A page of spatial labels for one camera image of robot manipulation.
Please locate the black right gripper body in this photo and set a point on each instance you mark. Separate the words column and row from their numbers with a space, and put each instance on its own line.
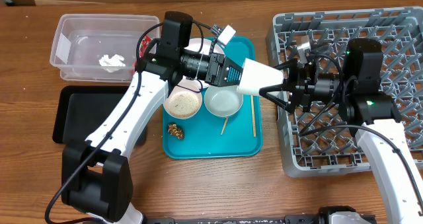
column 300, row 86

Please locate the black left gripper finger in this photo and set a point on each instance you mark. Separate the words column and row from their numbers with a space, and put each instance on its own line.
column 230, row 80
column 234, row 66

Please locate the clear plastic bin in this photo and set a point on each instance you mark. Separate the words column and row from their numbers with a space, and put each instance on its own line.
column 82, row 39

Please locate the white cup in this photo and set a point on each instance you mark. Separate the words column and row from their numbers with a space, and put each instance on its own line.
column 256, row 75

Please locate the red snack wrapper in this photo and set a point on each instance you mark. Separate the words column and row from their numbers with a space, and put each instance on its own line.
column 143, row 46

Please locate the teal serving tray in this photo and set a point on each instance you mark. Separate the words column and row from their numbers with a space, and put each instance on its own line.
column 203, row 139

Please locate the black tray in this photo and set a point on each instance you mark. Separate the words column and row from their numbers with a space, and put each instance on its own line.
column 82, row 109

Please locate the white napkin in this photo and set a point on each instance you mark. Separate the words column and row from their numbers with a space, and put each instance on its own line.
column 112, row 64

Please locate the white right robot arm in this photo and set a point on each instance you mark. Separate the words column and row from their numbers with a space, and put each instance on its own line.
column 371, row 116

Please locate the grey bowl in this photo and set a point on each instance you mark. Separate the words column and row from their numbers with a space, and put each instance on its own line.
column 223, row 101

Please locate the brown food scrap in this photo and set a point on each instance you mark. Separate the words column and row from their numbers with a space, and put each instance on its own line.
column 175, row 131

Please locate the pink bowl with rice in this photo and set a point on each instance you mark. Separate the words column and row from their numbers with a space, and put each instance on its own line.
column 184, row 102

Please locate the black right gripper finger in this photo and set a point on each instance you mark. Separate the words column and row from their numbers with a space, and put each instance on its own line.
column 289, row 70
column 266, row 93

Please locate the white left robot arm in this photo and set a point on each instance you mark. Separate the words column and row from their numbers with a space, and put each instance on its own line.
column 95, row 173

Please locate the black rail at table edge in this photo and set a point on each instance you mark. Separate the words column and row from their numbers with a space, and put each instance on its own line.
column 325, row 215

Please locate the white round plate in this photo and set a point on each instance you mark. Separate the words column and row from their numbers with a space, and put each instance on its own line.
column 194, row 45

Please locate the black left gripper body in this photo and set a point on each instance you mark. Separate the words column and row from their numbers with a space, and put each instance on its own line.
column 211, row 69

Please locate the grey dishwasher rack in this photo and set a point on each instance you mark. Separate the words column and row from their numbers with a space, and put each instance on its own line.
column 311, row 147

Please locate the left wooden chopstick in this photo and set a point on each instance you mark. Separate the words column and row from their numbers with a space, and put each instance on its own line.
column 224, row 125

